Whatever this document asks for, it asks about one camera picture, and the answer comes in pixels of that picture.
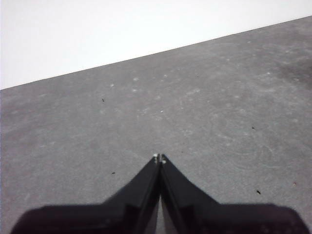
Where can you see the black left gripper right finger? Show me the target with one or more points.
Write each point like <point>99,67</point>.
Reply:
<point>195,214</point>

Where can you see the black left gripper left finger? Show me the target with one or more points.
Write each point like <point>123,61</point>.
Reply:
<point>126,209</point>

